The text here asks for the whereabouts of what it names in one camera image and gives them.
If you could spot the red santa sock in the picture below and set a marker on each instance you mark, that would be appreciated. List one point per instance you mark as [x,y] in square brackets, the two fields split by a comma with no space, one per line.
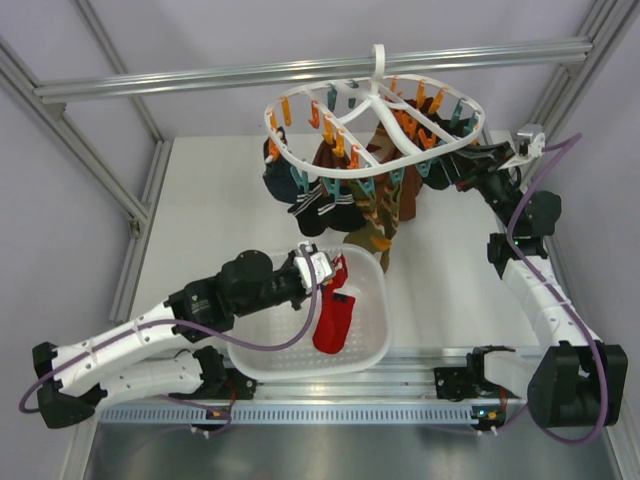
[340,272]

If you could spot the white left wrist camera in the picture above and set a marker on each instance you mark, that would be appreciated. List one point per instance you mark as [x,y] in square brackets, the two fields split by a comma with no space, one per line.
[313,265]

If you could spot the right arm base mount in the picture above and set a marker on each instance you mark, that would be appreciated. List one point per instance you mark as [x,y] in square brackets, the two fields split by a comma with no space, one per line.
[460,380]

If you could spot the navy blue sock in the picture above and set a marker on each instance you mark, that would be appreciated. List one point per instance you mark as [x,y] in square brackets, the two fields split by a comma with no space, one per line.
[277,177]

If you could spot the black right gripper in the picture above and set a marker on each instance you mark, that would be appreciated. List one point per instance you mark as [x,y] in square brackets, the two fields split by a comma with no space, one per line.
[486,158]

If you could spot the aluminium top rail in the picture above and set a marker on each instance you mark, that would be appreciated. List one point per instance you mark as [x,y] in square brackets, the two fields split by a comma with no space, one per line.
[553,51]

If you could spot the white round clip hanger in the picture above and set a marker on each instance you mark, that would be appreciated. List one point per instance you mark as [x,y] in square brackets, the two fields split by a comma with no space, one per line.
[381,120]

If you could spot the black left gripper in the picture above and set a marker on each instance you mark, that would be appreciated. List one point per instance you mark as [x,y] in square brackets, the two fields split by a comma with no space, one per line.
[290,262]

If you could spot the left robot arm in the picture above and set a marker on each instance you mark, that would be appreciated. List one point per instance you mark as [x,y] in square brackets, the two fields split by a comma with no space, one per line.
[165,351]

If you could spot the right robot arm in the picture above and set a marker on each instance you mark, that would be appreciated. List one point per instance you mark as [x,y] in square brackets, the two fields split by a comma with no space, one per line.
[579,380]

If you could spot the perforated cable tray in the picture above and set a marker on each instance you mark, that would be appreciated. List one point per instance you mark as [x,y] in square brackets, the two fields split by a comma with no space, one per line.
[307,414]

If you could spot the brown sock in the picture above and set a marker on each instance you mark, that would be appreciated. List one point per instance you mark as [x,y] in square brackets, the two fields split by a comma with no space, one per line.
[411,186]

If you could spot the translucent white plastic basket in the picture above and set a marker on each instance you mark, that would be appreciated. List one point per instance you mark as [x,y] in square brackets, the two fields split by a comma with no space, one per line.
[367,342]

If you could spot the plain red sock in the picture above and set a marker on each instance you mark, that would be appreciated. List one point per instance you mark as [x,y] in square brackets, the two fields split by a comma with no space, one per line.
[334,322]

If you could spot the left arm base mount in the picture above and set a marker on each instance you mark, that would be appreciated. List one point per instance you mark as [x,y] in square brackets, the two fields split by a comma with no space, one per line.
[236,387]

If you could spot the olive striped sock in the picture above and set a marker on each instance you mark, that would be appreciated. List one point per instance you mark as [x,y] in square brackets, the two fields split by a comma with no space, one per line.
[378,200]

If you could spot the orange clothes peg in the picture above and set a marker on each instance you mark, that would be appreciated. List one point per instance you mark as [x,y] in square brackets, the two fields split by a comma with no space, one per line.
[330,130]

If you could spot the black white striped sock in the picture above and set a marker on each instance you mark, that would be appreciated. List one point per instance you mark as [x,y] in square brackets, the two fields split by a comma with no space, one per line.
[316,211]

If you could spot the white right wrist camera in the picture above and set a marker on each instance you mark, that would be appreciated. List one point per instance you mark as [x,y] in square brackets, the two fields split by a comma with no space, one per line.
[530,141]

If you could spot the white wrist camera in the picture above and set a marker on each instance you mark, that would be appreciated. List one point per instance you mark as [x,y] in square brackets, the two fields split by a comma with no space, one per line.
[530,141]
[313,265]

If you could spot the teal clothes peg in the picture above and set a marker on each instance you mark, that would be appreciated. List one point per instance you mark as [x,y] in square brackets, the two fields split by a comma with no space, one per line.
[332,187]

